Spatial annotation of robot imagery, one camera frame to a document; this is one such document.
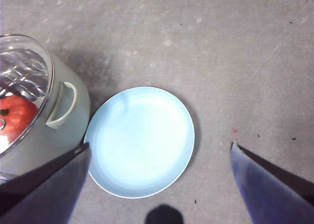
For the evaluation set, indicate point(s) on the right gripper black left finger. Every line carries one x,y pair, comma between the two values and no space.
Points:
49,189

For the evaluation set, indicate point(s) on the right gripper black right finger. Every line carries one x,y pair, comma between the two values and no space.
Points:
274,194

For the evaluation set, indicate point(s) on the orange toy pumpkin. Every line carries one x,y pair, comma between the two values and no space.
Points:
19,113

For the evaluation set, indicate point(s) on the pale green electric steamer pot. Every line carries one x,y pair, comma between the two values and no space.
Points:
68,125

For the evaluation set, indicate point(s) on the blue round plate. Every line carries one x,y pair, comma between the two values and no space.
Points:
139,143

